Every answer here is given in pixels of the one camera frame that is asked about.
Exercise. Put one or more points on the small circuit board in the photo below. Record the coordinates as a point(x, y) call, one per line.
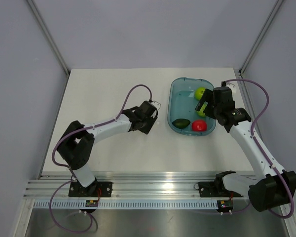
point(225, 205)
point(91, 203)

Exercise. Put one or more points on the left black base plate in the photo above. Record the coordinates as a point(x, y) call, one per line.
point(96, 189)

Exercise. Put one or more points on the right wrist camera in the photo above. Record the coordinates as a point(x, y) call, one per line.
point(232, 86)

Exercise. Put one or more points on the right small circuit board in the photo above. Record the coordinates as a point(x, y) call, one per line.
point(225, 205)

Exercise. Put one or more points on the dark green avocado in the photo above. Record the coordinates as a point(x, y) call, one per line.
point(181, 123)

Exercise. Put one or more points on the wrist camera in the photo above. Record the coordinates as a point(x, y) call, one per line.
point(156, 104)
point(232, 86)

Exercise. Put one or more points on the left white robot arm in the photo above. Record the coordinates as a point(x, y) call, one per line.
point(76, 144)

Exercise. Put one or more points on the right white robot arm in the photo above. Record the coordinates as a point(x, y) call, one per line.
point(273, 185)

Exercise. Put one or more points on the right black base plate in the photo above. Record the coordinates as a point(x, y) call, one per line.
point(209, 190)

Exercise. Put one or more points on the yellow-green bumpy fruit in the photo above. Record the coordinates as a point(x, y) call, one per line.
point(201, 111)

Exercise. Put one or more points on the teal plastic tray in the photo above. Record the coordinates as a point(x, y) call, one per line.
point(182, 105)

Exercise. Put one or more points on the red apple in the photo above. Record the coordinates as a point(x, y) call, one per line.
point(199, 126)

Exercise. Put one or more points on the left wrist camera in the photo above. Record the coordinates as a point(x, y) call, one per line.
point(156, 104)

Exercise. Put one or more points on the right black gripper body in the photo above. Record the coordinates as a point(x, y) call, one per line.
point(212, 110)

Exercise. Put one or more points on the aluminium mounting rail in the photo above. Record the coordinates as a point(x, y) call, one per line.
point(155, 185)

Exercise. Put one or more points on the left small circuit board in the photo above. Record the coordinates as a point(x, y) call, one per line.
point(91, 203)

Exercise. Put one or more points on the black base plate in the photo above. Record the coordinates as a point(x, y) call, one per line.
point(96, 189)
point(209, 190)

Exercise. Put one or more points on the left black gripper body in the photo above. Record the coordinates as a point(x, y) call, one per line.
point(147, 124)

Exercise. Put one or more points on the right aluminium frame post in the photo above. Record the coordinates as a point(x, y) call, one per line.
point(261, 35)

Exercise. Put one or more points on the left aluminium frame post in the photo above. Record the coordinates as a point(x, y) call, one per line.
point(48, 36)

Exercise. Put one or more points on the aluminium frame post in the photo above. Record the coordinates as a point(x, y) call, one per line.
point(261, 35)
point(48, 36)

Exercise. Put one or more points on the white slotted cable duct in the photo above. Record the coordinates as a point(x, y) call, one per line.
point(129, 204)

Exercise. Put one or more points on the green apple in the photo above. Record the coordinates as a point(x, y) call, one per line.
point(199, 93)

